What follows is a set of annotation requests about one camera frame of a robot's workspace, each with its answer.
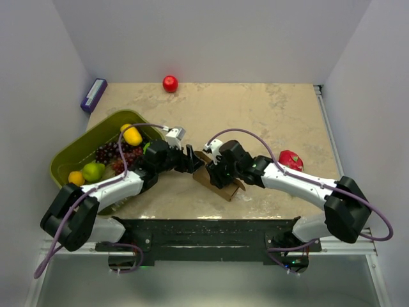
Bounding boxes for red apple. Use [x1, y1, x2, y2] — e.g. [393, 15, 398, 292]
[162, 75, 178, 93]

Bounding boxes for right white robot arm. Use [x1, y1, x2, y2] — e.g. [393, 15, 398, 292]
[203, 139, 371, 251]

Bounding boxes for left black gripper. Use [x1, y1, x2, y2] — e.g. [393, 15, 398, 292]
[155, 142, 203, 175]

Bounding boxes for olive green plastic bin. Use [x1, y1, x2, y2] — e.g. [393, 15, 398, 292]
[49, 109, 166, 216]

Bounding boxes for green striped toy fruit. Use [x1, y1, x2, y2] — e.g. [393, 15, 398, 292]
[143, 142, 151, 155]

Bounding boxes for red dragon fruit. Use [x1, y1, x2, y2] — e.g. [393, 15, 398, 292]
[279, 150, 304, 171]

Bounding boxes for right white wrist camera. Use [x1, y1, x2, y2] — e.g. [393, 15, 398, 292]
[203, 139, 224, 165]

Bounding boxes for purple grape bunch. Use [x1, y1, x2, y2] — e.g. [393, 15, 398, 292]
[95, 142, 121, 166]

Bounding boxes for yellow mango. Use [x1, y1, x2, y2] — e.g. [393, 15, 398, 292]
[120, 123, 143, 146]

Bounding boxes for purple rectangular box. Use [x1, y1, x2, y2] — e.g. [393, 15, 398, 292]
[81, 78, 108, 114]

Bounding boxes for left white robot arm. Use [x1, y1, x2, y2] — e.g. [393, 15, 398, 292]
[40, 139, 204, 251]

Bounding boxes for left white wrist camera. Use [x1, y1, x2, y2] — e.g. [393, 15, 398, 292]
[165, 127, 186, 150]

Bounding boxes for green pear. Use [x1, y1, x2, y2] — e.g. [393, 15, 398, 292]
[82, 162, 105, 182]

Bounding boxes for red grape bunch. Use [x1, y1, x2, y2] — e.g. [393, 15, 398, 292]
[111, 147, 143, 175]

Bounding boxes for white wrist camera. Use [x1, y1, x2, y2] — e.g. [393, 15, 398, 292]
[165, 127, 186, 150]
[203, 139, 224, 165]

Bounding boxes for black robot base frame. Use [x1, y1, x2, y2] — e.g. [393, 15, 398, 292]
[96, 219, 321, 273]

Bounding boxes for brown cardboard box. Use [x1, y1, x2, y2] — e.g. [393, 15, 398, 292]
[192, 151, 246, 202]

